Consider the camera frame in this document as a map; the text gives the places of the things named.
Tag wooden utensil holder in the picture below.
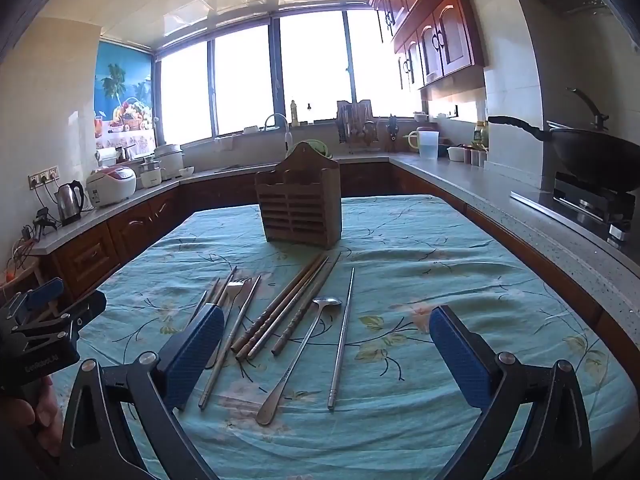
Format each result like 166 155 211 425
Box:
255 141 343 250

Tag large white cooking pot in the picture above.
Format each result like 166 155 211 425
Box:
152 143 183 181

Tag brown wooden chopstick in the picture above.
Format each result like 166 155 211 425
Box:
236 256 331 361
246 259 335 361
230 252 326 352
271 250 343 357

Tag metal fork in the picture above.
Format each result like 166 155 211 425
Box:
205 276 253 368

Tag black wok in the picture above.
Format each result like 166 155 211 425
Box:
487 115 640 193

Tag chrome sink faucet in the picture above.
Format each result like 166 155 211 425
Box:
262 113 292 152

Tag fruit and beach wall poster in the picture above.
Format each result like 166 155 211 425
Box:
94 41 156 148

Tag wooden kitchen base cabinets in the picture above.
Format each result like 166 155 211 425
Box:
30 157 640 376

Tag kitchen window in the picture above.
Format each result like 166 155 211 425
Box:
152 7 426 146

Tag small steamer with glass lid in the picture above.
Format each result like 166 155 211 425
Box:
137 156 162 188

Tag teal floral tablecloth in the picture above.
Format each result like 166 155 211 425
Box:
50 194 628 480

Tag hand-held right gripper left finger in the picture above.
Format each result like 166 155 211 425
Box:
60 304 226 480

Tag person's left hand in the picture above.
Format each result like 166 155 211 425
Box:
0 375 67 457

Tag dark cooking utensil handle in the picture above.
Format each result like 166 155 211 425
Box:
566 87 610 128

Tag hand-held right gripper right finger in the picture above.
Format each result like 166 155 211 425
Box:
429 305 593 480

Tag wooden wall cabinets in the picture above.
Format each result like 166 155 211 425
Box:
367 0 488 92

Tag clear pitcher with green handle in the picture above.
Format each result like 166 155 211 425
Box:
409 129 441 161

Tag wall socket strip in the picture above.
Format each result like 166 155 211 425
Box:
28 166 60 190

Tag white and red rice cooker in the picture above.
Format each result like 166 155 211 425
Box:
86 165 137 208

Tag small black tripod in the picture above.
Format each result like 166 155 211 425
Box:
31 206 58 240

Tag metal spoon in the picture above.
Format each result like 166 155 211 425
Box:
256 296 343 426

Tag gas stove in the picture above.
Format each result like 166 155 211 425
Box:
510 172 640 250

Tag steel electric kettle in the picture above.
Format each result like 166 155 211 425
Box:
54 180 85 226

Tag dish drying rack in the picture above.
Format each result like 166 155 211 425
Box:
336 100 378 148

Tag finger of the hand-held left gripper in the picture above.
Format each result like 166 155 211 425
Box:
50 289 108 332
22 277 66 312

